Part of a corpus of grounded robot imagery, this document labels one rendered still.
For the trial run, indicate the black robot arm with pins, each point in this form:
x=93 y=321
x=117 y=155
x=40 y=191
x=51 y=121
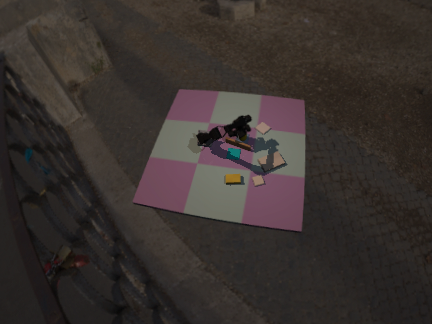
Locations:
x=214 y=133

